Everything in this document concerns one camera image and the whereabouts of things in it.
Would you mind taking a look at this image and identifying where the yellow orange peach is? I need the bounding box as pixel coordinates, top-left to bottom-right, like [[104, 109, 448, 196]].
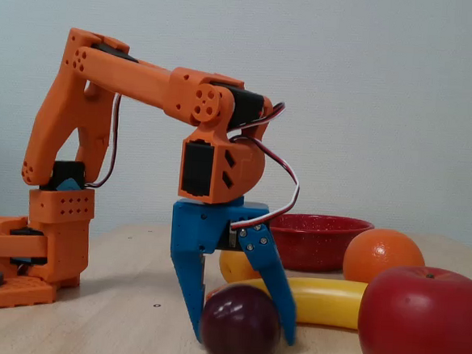
[[217, 248, 264, 285]]

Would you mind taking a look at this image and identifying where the red speckled bowl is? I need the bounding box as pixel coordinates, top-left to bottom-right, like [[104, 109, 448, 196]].
[[264, 211, 376, 276]]

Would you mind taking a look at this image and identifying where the red white black servo cable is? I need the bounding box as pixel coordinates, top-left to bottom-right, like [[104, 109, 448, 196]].
[[85, 91, 124, 191], [219, 98, 307, 235]]

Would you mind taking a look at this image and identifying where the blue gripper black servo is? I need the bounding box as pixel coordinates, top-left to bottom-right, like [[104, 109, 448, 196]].
[[163, 192, 306, 350]]

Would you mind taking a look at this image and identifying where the red apple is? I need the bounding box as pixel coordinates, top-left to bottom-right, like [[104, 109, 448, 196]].
[[355, 261, 472, 354]]

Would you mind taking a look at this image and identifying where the yellow plastic banana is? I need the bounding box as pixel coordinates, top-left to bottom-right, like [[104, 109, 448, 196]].
[[204, 270, 369, 331]]

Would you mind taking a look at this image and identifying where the dark purple plum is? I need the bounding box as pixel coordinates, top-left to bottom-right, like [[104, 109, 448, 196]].
[[198, 282, 285, 354]]

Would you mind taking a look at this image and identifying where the orange lattice robot base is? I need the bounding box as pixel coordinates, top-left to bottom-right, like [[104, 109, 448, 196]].
[[0, 200, 87, 316]]

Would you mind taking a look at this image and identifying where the orange fruit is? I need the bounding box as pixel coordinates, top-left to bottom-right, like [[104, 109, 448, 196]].
[[340, 226, 428, 289]]

